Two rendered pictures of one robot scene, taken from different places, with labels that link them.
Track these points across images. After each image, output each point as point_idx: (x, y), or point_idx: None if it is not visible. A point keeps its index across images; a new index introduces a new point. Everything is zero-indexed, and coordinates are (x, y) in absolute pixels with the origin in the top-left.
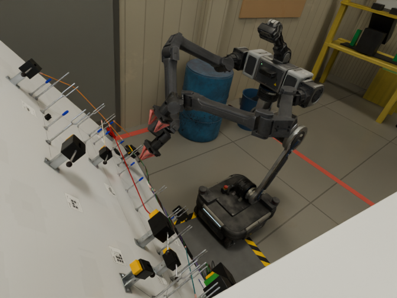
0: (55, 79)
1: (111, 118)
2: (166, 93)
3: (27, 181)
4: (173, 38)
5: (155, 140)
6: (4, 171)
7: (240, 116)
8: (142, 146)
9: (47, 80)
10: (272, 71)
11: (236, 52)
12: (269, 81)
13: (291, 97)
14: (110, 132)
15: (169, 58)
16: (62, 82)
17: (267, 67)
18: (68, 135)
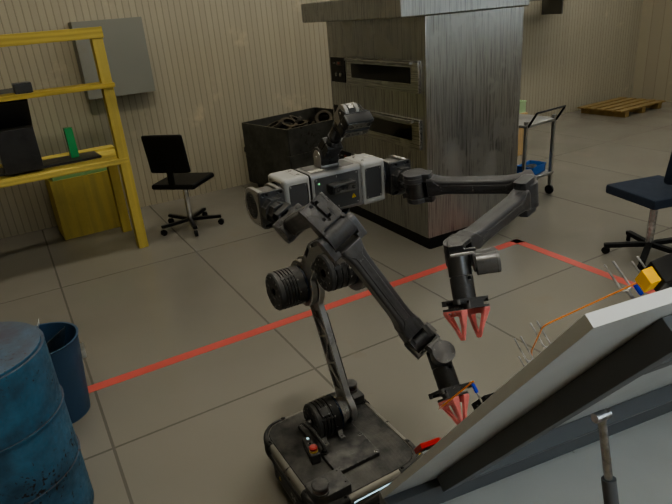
0: (609, 295)
1: (525, 343)
2: (389, 296)
3: None
4: (328, 207)
5: (449, 372)
6: None
7: (518, 205)
8: (519, 356)
9: (640, 288)
10: (347, 180)
11: (272, 197)
12: (342, 199)
13: (437, 175)
14: (438, 437)
15: (359, 237)
16: (586, 305)
17: (331, 181)
18: None
